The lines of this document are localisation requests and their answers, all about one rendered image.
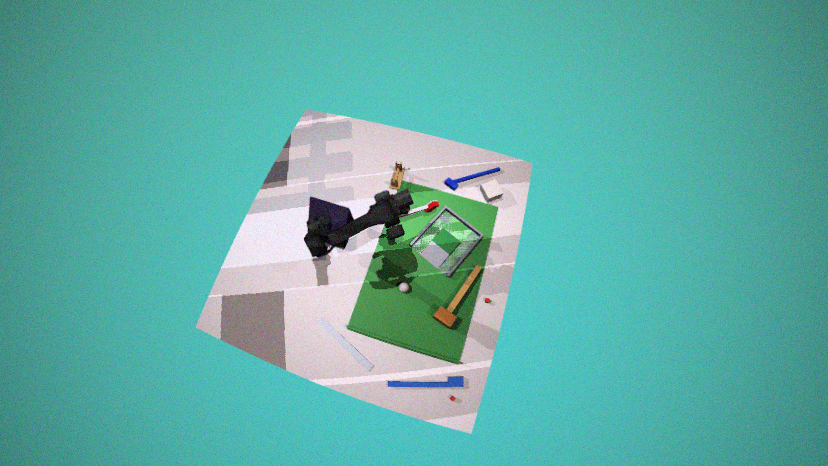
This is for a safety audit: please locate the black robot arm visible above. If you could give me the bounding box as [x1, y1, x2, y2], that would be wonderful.
[303, 188, 414, 257]

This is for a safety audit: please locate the orange wooden mallet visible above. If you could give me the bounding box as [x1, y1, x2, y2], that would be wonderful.
[433, 265, 482, 329]

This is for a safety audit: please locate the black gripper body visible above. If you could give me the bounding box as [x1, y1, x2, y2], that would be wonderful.
[374, 190, 405, 240]

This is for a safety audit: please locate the green putting mat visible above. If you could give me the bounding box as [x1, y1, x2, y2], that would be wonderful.
[348, 180, 498, 361]

